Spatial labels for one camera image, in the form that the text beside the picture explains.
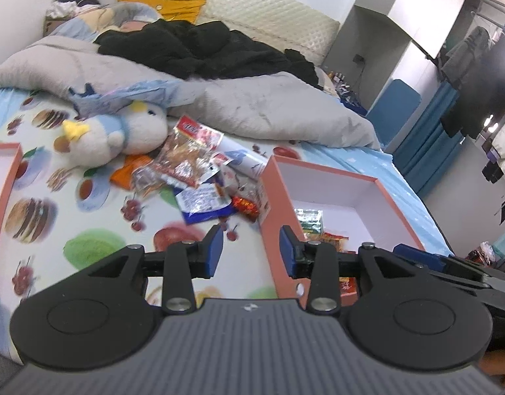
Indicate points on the blue curtain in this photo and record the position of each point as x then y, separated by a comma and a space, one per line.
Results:
433, 131

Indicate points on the metal clothes rail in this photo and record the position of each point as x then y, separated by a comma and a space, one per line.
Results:
495, 6

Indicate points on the fruit printed bed sheet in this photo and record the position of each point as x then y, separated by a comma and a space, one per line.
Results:
100, 222

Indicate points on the blue patterned plastic bag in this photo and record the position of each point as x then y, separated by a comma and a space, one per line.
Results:
153, 90

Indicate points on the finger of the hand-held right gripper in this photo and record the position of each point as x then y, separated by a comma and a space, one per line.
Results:
417, 253

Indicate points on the grey wardrobe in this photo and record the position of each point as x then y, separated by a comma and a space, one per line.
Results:
417, 4

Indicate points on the blue chair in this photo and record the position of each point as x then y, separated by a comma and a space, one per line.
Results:
394, 107

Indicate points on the black charger plug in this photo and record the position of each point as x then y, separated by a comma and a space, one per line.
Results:
359, 59

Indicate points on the black jacket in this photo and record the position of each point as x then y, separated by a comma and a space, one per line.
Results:
186, 47

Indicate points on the grey blanket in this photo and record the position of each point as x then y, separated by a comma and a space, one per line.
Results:
256, 103

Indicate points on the pile of snack packets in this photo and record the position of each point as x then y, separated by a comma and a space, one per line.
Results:
182, 160

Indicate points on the group of small bottles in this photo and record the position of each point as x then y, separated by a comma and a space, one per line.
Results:
343, 86

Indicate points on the hanging dark clothes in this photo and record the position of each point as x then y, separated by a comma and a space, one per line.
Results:
474, 82

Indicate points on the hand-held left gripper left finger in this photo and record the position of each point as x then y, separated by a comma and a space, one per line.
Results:
214, 251

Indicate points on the white spray bottle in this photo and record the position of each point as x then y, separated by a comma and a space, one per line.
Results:
244, 160

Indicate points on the black garment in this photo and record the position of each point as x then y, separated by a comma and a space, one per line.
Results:
303, 68

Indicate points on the yellow pillow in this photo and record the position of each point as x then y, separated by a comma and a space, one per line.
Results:
162, 2

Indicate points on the pile of clothes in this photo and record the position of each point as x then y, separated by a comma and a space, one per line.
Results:
71, 2

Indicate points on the person's right hand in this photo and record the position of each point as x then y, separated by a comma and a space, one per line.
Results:
497, 364

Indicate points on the green snack packet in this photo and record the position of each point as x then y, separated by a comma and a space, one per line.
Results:
310, 220

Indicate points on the brown cardboard box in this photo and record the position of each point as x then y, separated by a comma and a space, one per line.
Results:
51, 24

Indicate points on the cream quilted headboard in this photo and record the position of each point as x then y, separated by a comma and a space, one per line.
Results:
256, 12

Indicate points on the red snack packet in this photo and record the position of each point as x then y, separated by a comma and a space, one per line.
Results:
347, 287
332, 240

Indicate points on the orange cardboard box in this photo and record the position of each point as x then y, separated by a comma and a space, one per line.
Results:
351, 185

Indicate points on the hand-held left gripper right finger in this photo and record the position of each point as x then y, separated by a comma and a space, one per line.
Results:
287, 251

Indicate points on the white and blue plush duck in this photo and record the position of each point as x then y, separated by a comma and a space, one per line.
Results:
133, 131

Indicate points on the cartoon print blanket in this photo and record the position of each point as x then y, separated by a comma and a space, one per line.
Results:
108, 14

